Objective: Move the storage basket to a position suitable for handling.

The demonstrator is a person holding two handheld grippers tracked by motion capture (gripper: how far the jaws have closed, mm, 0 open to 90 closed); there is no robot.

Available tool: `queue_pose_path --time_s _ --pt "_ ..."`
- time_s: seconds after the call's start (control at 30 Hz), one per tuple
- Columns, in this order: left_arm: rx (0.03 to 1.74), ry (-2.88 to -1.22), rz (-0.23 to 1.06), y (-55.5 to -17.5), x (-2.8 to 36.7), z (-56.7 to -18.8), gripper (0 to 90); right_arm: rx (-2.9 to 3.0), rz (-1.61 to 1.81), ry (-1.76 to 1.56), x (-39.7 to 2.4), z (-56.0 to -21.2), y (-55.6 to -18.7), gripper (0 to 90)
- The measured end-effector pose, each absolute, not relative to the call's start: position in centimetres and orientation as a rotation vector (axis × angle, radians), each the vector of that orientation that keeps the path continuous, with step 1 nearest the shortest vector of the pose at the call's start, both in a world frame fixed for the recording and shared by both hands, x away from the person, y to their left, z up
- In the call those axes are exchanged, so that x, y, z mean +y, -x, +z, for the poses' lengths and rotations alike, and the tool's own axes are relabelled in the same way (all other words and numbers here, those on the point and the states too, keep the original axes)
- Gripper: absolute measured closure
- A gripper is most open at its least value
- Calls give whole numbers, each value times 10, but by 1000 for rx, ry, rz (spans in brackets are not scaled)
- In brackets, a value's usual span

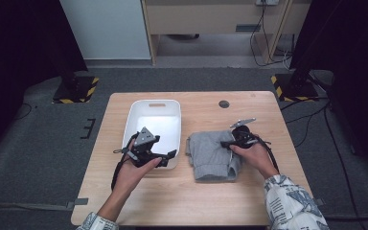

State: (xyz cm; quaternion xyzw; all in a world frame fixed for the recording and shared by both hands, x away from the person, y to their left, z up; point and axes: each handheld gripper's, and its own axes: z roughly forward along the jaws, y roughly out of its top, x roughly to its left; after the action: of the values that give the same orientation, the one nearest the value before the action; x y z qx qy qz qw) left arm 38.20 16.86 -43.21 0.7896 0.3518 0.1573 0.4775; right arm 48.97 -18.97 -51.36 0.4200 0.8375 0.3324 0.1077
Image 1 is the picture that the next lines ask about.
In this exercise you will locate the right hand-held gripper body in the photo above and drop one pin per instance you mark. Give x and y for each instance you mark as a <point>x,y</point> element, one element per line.
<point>242,137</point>

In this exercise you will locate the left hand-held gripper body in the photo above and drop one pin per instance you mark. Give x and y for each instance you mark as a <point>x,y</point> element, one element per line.
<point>142,153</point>

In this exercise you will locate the grey shorts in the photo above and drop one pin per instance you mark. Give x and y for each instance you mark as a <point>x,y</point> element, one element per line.
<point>211,156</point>

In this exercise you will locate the white plastic bin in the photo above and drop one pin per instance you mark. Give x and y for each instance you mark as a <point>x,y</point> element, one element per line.
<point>163,124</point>

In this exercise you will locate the person's right hand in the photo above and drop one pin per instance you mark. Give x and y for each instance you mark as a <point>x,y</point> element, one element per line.
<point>254,158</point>

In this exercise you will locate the person's left hand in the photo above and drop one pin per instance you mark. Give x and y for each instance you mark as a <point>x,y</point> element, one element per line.
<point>134,177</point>

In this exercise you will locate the round black table grommet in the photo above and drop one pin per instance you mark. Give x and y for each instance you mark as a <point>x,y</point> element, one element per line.
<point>224,104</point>

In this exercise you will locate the black floor tape marks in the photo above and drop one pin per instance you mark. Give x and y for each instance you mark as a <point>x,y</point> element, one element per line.
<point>89,129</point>

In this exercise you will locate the black yellow striped stand base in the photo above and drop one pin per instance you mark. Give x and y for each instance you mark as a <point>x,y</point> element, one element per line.
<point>295,86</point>
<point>76,89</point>

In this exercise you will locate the grey floor strip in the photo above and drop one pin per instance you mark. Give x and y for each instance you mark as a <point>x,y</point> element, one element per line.
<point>28,206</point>

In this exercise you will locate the white panel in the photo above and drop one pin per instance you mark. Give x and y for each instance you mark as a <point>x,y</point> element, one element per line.
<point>108,28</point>

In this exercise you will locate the dark curtain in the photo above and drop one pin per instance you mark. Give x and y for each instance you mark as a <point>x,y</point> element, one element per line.
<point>19,48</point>
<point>357,64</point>

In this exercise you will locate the white power strip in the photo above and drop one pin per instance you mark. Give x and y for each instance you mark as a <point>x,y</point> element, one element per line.
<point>266,2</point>

